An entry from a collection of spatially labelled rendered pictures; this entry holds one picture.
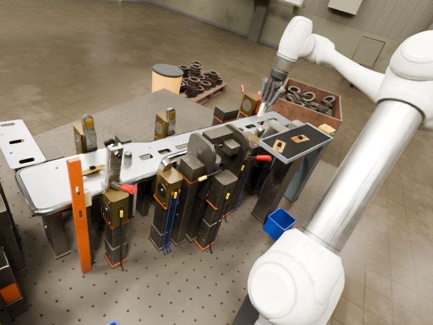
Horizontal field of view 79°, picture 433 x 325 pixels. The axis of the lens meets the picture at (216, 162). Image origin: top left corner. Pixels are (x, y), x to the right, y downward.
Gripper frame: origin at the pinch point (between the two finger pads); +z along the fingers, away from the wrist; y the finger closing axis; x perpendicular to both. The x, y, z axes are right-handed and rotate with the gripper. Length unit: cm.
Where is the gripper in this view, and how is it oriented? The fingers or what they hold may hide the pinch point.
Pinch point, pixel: (262, 109)
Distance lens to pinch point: 132.5
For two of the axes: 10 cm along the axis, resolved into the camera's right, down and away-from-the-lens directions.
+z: -3.2, 8.0, 5.1
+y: -6.2, -5.8, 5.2
